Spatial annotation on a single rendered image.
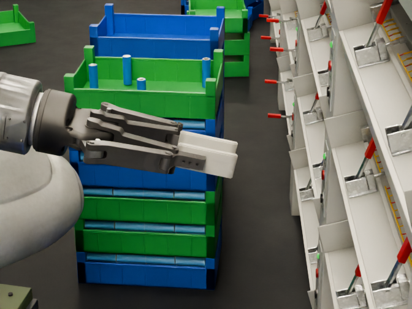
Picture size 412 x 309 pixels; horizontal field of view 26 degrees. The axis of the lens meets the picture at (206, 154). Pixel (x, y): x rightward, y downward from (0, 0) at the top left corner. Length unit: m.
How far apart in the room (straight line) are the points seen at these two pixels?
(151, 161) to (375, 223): 0.32
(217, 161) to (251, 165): 1.46
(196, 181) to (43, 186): 0.47
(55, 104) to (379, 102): 0.37
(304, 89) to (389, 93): 1.04
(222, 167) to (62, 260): 1.08
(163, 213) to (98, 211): 0.14
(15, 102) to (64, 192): 0.45
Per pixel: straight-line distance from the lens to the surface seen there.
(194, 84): 1.94
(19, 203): 1.42
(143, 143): 1.03
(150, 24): 2.28
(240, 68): 3.16
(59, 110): 1.03
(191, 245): 1.90
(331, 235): 1.47
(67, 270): 2.04
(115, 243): 1.92
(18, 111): 1.03
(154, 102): 1.76
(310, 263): 1.81
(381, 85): 1.10
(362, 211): 1.21
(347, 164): 1.34
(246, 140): 2.65
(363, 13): 1.33
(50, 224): 1.45
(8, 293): 1.57
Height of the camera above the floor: 1.08
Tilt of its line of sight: 25 degrees down
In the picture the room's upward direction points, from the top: straight up
